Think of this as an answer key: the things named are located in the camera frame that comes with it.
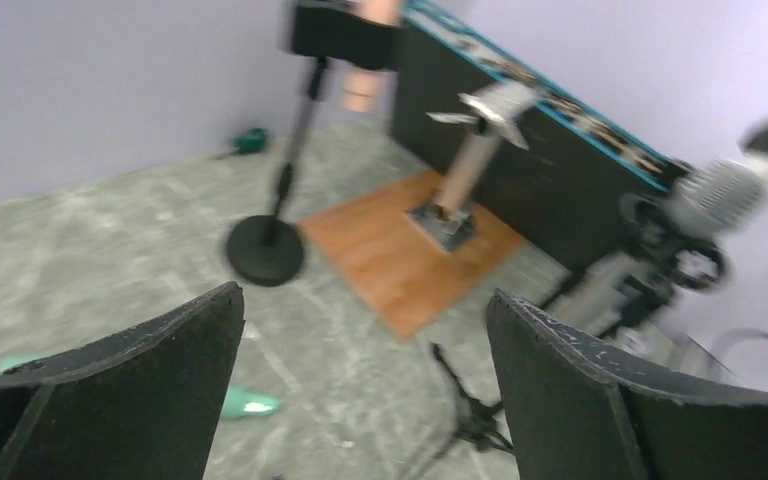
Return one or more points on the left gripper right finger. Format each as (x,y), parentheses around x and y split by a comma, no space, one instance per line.
(579,408)

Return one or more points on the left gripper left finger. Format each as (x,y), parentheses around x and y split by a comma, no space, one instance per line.
(143,403)

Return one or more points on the mint green microphone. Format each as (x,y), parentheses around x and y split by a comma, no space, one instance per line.
(239,402)

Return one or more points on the grey condenser microphone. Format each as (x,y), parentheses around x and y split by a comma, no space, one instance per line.
(668,244)

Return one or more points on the black round base clip stand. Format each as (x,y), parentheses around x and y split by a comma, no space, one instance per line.
(264,249)

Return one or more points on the peach pink microphone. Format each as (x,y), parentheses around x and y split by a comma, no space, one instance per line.
(361,86)

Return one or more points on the wooden board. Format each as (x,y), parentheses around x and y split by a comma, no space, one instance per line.
(398,270)

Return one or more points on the blue network switch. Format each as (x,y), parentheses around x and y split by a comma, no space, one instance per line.
(561,192)

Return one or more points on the green handled screwdriver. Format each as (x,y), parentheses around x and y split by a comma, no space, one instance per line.
(250,142)

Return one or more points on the metal bracket on post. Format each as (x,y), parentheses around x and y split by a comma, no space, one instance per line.
(446,218)

